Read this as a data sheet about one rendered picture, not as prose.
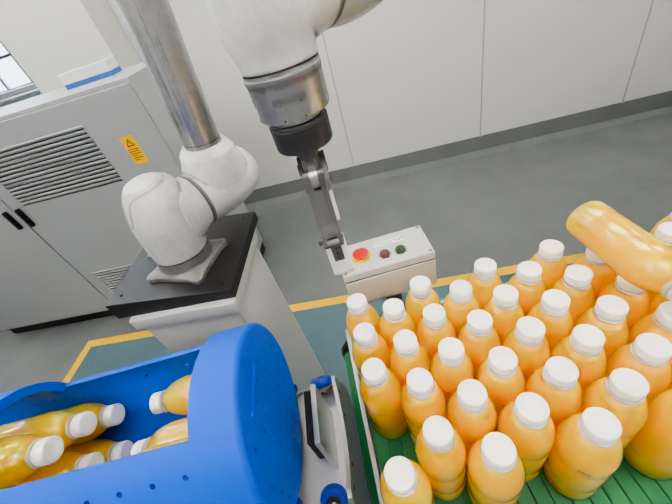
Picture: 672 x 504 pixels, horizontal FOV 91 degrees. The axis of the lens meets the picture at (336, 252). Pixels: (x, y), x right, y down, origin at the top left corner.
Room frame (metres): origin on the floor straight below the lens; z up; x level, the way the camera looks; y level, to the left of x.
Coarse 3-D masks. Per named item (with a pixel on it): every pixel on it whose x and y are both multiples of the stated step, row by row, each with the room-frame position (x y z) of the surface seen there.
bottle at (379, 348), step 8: (376, 336) 0.35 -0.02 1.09; (376, 344) 0.34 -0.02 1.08; (384, 344) 0.34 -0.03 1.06; (352, 352) 0.36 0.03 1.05; (360, 352) 0.34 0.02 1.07; (368, 352) 0.33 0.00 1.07; (376, 352) 0.33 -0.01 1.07; (384, 352) 0.33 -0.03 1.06; (360, 360) 0.33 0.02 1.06; (384, 360) 0.33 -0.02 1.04; (360, 368) 0.33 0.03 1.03; (360, 376) 0.35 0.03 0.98
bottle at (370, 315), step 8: (368, 304) 0.43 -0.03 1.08; (368, 312) 0.41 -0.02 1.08; (376, 312) 0.42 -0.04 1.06; (352, 320) 0.41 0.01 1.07; (360, 320) 0.40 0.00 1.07; (368, 320) 0.40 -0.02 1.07; (376, 320) 0.41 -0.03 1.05; (352, 328) 0.41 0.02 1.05; (376, 328) 0.40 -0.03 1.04; (352, 336) 0.41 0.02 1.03
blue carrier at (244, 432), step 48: (240, 336) 0.33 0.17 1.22; (48, 384) 0.42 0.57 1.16; (96, 384) 0.43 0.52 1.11; (144, 384) 0.43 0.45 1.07; (192, 384) 0.27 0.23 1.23; (240, 384) 0.25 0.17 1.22; (288, 384) 0.35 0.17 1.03; (144, 432) 0.38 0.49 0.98; (192, 432) 0.21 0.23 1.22; (240, 432) 0.20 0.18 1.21; (288, 432) 0.26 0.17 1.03; (48, 480) 0.22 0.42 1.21; (96, 480) 0.20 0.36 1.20; (144, 480) 0.19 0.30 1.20; (192, 480) 0.17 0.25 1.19; (240, 480) 0.16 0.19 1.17; (288, 480) 0.19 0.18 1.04
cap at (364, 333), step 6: (360, 324) 0.37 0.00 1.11; (366, 324) 0.37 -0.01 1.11; (354, 330) 0.36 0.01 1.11; (360, 330) 0.36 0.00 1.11; (366, 330) 0.35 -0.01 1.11; (372, 330) 0.35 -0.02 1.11; (354, 336) 0.35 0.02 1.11; (360, 336) 0.35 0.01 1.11; (366, 336) 0.34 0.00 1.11; (372, 336) 0.34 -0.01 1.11; (360, 342) 0.34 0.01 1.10; (366, 342) 0.33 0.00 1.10; (372, 342) 0.34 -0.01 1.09
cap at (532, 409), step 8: (528, 392) 0.18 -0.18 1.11; (520, 400) 0.17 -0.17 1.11; (528, 400) 0.17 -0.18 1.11; (536, 400) 0.16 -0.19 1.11; (544, 400) 0.16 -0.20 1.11; (520, 408) 0.16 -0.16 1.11; (528, 408) 0.16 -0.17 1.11; (536, 408) 0.16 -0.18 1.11; (544, 408) 0.15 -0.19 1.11; (520, 416) 0.15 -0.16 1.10; (528, 416) 0.15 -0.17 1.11; (536, 416) 0.15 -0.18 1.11; (544, 416) 0.14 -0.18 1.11; (528, 424) 0.15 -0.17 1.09; (536, 424) 0.14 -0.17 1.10
